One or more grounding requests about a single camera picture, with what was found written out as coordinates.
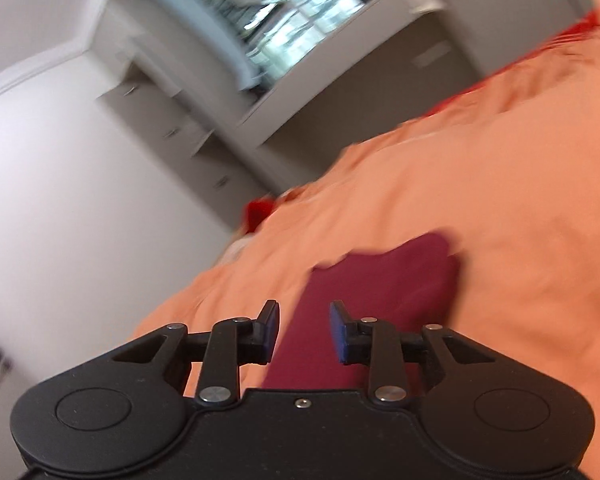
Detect large glass window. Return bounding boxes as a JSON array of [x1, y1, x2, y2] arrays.
[[145, 0, 408, 97]]

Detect dark red long-sleeved shirt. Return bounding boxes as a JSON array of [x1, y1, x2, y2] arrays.
[[262, 232, 464, 392]]

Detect red plush cloth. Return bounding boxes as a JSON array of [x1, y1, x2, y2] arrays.
[[244, 197, 279, 236]]

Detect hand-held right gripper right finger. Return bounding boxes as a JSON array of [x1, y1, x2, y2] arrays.
[[329, 300, 497, 406]]

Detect orange blanket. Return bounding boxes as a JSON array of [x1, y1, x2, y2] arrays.
[[130, 0, 600, 480]]

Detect grey built-in wardrobe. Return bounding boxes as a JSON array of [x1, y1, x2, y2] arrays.
[[94, 0, 597, 202]]

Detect pale patterned pillow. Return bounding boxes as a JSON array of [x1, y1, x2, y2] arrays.
[[222, 235, 256, 266]]

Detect white wall outlet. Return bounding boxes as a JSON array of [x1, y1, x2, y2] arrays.
[[411, 42, 452, 68]]

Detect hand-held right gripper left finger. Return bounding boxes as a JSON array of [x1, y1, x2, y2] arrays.
[[111, 300, 282, 406]]

